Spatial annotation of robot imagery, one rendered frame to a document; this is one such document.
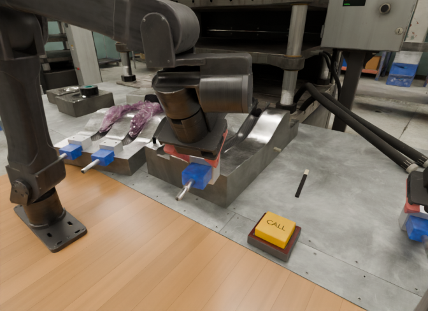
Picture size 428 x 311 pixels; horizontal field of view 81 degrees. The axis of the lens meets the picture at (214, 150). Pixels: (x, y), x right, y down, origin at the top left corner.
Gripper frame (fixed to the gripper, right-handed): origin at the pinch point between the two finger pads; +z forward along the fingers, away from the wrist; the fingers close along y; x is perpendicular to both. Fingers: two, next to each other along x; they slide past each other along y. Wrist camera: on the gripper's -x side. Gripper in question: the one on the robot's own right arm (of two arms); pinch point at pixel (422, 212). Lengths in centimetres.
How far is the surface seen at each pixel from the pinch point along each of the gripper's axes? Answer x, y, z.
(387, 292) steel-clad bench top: 18.1, 6.5, -4.8
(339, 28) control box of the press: -80, 24, 10
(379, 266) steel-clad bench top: 13.8, 7.2, -2.4
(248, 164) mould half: 0.1, 36.2, -2.7
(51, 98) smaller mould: -20, 150, 14
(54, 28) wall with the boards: -346, 668, 183
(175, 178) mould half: 9, 53, -2
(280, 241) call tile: 16.7, 24.0, -7.7
